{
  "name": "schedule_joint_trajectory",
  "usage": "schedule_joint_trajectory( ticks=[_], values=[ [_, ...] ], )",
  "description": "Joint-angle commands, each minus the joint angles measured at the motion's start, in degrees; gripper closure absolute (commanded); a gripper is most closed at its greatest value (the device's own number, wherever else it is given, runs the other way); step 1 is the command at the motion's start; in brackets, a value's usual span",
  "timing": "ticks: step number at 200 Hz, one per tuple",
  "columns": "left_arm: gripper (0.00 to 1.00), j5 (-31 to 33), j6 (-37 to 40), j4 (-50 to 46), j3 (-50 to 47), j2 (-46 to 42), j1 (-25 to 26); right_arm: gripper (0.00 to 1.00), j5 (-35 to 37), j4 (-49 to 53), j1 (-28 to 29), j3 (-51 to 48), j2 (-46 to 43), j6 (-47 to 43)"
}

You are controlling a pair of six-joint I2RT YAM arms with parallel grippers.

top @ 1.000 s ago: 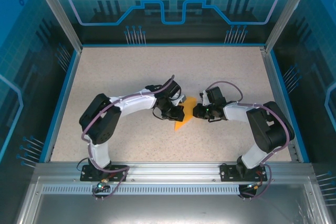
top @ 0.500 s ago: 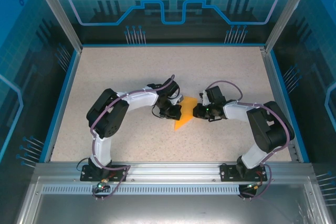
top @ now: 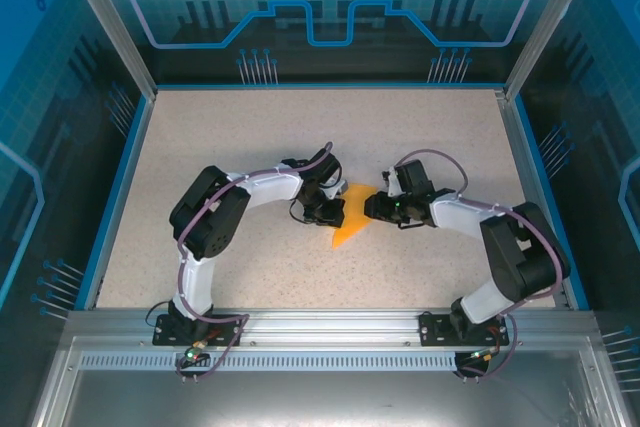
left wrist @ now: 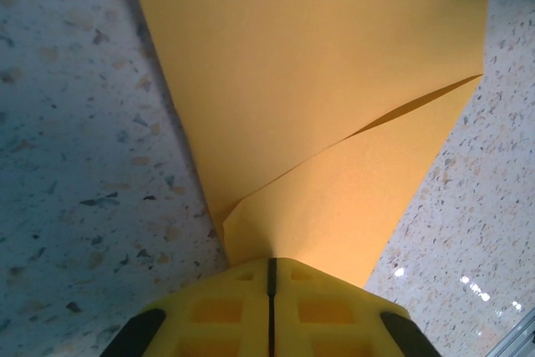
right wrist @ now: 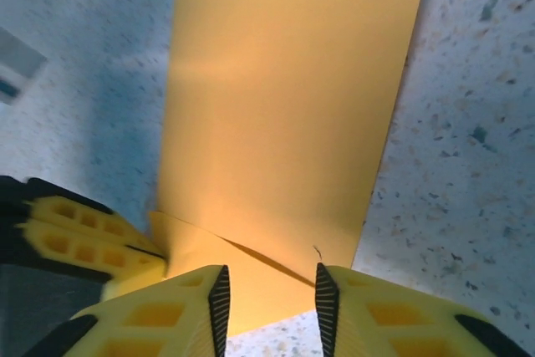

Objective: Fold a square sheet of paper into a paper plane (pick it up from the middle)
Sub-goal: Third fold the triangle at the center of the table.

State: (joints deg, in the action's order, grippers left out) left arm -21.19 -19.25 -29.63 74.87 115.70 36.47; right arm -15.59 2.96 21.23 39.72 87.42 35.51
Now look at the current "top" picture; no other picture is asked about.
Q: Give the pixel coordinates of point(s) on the orange paper sheet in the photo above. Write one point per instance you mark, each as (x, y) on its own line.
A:
(356, 217)

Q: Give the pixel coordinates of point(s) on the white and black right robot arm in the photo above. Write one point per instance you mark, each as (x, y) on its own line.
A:
(515, 257)

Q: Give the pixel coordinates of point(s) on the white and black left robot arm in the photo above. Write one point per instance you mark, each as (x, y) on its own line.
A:
(210, 217)

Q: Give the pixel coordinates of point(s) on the sheet metal tray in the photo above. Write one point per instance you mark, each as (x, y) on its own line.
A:
(320, 402)

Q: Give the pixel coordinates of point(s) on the blue printed grid panel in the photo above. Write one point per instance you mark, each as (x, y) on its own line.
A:
(40, 147)
(600, 147)

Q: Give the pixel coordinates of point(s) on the blue table edge trim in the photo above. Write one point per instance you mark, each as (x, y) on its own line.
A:
(104, 247)

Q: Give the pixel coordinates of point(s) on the aluminium mounting rail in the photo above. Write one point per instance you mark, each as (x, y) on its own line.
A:
(330, 327)

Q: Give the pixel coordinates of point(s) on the aluminium table side rail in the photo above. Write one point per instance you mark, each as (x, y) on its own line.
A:
(522, 157)

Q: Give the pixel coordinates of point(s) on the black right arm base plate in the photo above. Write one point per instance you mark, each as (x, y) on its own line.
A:
(432, 329)

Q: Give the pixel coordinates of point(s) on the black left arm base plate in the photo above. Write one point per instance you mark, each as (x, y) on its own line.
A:
(161, 340)

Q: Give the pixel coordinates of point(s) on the aluminium frame post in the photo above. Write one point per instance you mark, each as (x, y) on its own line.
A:
(550, 22)
(110, 22)

